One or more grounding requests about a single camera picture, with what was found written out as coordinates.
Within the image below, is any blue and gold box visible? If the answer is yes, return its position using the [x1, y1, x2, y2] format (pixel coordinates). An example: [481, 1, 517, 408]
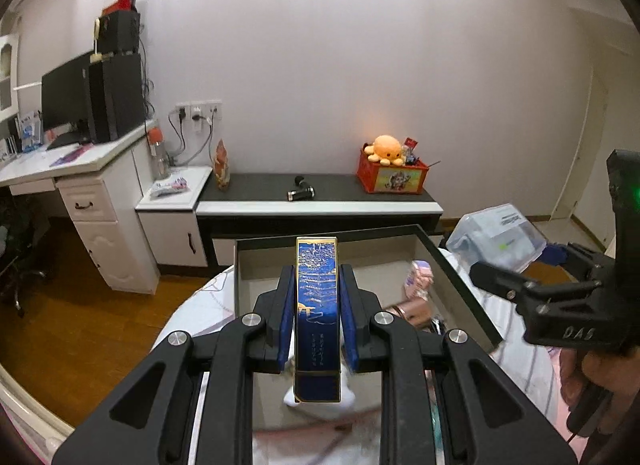
[292, 236, 342, 403]

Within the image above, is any clear plastic storage bin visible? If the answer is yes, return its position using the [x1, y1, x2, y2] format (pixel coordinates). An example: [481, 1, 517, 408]
[445, 204, 547, 273]

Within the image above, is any white glass-door cabinet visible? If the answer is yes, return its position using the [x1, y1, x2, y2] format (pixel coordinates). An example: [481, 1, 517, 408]
[0, 32, 21, 113]

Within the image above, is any orange snack bag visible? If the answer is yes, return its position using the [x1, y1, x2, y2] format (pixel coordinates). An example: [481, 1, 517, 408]
[214, 139, 232, 191]

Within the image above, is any white bed frame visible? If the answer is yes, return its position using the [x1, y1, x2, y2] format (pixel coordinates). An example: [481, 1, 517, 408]
[0, 362, 76, 451]

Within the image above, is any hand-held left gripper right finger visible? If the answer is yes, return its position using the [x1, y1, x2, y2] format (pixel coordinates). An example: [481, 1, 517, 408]
[339, 264, 580, 465]

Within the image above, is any white wall power outlet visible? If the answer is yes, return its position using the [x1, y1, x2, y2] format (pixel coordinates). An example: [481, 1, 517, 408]
[176, 100, 223, 118]

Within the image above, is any red printed crate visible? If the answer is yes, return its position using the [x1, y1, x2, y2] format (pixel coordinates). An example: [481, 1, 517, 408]
[356, 144, 431, 193]

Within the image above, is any blue and white box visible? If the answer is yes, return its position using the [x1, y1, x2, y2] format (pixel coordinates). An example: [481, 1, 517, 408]
[17, 112, 43, 151]

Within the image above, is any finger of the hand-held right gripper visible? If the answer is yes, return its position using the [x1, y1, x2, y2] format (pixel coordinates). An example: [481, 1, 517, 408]
[470, 261, 601, 306]
[545, 242, 616, 281]

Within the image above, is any black computer monitor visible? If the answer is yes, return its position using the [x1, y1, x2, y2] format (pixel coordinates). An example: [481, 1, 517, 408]
[41, 51, 96, 148]

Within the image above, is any black office chair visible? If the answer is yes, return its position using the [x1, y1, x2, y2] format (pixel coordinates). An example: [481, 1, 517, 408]
[0, 195, 51, 318]

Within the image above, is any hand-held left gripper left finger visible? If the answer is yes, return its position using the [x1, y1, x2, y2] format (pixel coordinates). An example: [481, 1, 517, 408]
[51, 265, 297, 465]

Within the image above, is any colourful small packet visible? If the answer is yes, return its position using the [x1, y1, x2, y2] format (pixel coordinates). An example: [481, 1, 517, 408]
[404, 260, 435, 301]

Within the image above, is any black massage gun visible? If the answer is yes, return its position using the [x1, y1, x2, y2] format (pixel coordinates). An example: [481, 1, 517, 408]
[286, 175, 316, 201]

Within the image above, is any black computer tower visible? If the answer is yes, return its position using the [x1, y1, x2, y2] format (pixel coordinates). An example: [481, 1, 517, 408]
[88, 52, 146, 143]

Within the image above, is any water bottle orange cap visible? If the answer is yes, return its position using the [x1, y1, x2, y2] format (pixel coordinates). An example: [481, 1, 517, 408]
[147, 128, 168, 178]

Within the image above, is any black and white low cabinet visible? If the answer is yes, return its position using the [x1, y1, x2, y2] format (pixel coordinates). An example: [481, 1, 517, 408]
[196, 172, 445, 268]

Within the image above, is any black speaker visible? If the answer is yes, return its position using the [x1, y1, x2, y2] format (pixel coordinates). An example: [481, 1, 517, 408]
[95, 10, 141, 55]

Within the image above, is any white nightstand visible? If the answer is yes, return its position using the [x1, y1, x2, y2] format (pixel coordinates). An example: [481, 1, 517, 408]
[135, 166, 213, 268]

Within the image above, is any pink storage box black rim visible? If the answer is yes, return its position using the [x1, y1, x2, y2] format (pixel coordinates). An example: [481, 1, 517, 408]
[234, 224, 504, 431]

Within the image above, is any rose gold mirror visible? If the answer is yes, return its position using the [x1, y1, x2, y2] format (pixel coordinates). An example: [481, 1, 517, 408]
[392, 297, 436, 326]

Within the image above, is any white desk with drawers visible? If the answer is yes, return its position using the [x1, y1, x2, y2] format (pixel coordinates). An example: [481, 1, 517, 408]
[0, 118, 161, 295]

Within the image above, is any white printed bedsheet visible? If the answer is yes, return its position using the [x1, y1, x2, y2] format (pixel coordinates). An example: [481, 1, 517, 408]
[152, 250, 571, 465]

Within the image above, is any person's right hand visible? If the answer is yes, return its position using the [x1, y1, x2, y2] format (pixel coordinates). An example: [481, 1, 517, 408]
[560, 349, 640, 465]

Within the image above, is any white door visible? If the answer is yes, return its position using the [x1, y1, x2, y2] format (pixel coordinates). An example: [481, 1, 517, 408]
[552, 70, 608, 221]

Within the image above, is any orange plush octopus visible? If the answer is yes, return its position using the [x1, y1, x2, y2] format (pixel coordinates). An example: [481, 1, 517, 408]
[363, 135, 407, 167]

